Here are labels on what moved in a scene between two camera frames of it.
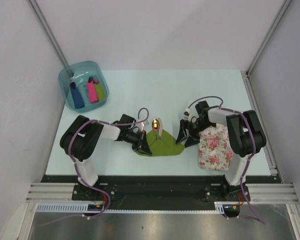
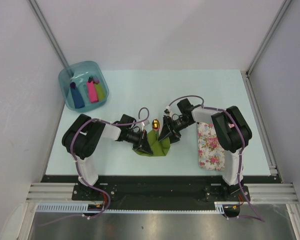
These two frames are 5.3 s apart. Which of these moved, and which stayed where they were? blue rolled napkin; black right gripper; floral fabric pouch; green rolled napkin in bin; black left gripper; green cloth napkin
Moved: green cloth napkin; black right gripper
Stayed: green rolled napkin in bin; black left gripper; blue rolled napkin; floral fabric pouch
